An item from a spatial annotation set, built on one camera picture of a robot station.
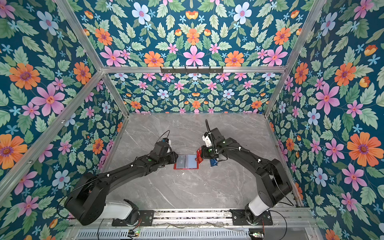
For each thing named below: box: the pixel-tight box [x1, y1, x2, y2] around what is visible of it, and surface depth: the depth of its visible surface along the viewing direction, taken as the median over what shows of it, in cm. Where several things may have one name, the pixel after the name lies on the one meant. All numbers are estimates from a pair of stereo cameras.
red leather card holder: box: [173, 154, 199, 170], surface depth 95 cm
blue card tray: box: [210, 158, 218, 167], surface depth 94 cm
